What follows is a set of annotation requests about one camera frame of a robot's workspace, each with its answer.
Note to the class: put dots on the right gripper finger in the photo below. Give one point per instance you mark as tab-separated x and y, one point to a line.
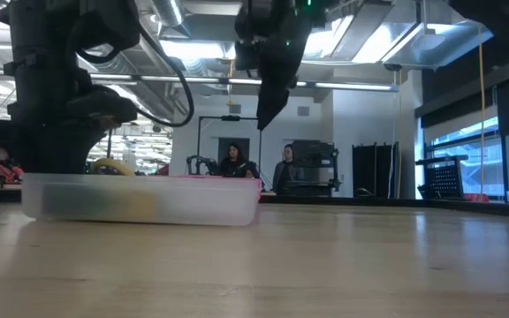
270	106

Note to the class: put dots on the green yellow crayon box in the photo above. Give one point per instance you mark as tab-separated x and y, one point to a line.
82	201

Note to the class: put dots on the pink-lidded clear pencil case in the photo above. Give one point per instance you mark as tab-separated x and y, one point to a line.
192	203

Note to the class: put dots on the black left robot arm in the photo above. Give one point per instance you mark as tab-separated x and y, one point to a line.
42	53

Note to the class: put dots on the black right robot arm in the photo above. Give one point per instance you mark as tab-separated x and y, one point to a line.
502	22

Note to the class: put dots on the person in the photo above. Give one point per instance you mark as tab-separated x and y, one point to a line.
286	174
234	163

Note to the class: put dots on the black machine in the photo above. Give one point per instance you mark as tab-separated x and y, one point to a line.
316	168

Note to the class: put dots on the ceiling light strip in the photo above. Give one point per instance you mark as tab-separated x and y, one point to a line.
351	85

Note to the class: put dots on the black panels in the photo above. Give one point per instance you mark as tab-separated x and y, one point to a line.
374	172

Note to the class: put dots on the black perforated cart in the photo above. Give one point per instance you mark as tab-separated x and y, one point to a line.
444	179

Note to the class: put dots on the black station frame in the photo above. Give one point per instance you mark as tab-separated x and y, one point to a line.
230	118

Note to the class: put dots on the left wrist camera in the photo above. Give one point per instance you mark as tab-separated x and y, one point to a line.
104	108

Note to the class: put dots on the black aluminium table frame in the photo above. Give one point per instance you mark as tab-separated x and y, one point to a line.
391	203

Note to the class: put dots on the rectangular silver air duct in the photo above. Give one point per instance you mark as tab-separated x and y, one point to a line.
431	44

